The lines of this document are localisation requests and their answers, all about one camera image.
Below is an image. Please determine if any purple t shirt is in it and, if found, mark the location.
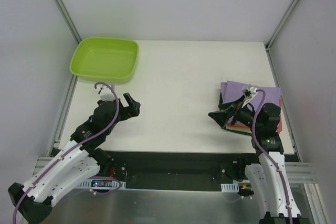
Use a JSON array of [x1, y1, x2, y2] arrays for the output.
[[219, 81, 282, 104]]

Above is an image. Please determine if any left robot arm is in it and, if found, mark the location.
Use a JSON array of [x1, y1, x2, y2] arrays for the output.
[[8, 93, 141, 223]]

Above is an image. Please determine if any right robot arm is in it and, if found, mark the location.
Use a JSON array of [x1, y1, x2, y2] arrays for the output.
[[208, 99, 310, 223]]

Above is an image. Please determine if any folded orange t shirt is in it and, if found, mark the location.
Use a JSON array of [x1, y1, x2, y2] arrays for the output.
[[226, 123, 250, 131]]

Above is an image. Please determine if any folded pink t shirt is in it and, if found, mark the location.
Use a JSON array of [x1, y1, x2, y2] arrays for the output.
[[272, 98, 282, 134]]

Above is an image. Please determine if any folded green t shirt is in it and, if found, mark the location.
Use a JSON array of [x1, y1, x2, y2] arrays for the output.
[[217, 92, 251, 137]]

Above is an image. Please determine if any green plastic basin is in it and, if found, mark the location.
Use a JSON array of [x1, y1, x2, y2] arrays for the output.
[[69, 37, 139, 84]]

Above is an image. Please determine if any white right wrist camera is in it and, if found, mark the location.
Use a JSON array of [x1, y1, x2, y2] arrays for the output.
[[241, 84, 258, 108]]

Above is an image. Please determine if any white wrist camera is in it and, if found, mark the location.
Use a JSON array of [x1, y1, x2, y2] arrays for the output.
[[241, 84, 258, 108], [98, 88, 115, 101]]

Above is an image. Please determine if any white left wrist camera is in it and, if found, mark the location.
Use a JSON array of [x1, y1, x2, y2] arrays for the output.
[[98, 88, 115, 101]]

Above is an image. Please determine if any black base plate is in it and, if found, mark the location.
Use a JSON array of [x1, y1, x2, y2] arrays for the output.
[[49, 148, 301, 192]]

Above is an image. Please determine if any aluminium frame rail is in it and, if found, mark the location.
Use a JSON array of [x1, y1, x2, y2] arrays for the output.
[[33, 157, 318, 184]]

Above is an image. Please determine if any left white cable duct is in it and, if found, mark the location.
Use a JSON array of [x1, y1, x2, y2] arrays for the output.
[[76, 179, 126, 190]]

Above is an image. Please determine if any white cable duct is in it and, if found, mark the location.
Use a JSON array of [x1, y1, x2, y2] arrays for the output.
[[76, 179, 126, 190], [220, 183, 239, 193]]

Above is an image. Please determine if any right white cable duct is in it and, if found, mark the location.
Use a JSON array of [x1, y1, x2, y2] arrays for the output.
[[220, 183, 239, 193]]

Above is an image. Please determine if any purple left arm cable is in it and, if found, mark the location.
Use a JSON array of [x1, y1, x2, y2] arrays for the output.
[[12, 81, 123, 224]]

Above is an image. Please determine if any right aluminium corner post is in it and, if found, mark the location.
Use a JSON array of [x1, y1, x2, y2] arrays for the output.
[[265, 0, 301, 51]]

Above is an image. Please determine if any aluminium corner post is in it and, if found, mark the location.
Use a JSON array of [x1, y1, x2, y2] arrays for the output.
[[265, 0, 301, 51], [54, 0, 82, 44]]

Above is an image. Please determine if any left aluminium corner post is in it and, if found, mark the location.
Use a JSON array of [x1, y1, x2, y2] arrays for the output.
[[54, 0, 82, 44]]

